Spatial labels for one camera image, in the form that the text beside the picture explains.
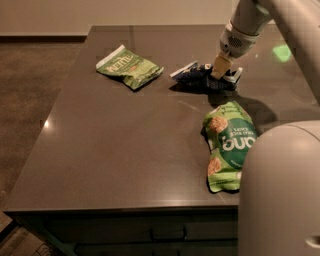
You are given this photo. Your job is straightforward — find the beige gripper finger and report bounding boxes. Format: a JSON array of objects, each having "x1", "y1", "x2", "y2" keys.
[{"x1": 211, "y1": 52, "x2": 234, "y2": 80}]

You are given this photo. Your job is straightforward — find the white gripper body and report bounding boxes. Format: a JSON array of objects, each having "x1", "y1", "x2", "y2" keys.
[{"x1": 220, "y1": 21, "x2": 260, "y2": 59}]

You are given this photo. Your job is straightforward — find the blue Kettle chip bag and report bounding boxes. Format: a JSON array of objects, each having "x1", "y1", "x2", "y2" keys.
[{"x1": 170, "y1": 61, "x2": 243, "y2": 91}]

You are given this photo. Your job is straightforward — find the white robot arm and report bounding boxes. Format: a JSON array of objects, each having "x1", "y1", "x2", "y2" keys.
[{"x1": 212, "y1": 0, "x2": 320, "y2": 256}]

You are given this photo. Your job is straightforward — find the green rice chip bag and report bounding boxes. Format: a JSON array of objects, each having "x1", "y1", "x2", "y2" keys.
[{"x1": 203, "y1": 101, "x2": 257, "y2": 193}]

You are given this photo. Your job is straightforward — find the green Kettle chip bag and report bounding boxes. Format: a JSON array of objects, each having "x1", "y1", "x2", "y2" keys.
[{"x1": 96, "y1": 45, "x2": 164, "y2": 91}]

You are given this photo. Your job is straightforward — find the dark cabinet drawers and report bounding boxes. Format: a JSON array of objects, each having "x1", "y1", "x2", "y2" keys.
[{"x1": 15, "y1": 209, "x2": 238, "y2": 256}]

